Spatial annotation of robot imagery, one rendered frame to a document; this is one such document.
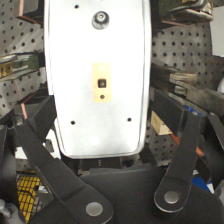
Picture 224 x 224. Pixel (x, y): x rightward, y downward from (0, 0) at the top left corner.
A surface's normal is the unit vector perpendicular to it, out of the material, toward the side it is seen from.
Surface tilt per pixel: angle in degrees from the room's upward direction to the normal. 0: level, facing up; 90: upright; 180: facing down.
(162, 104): 90
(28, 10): 0
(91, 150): 0
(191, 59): 0
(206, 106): 81
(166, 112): 90
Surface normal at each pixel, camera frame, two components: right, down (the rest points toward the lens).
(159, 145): 0.10, 0.39
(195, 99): -0.97, 0.11
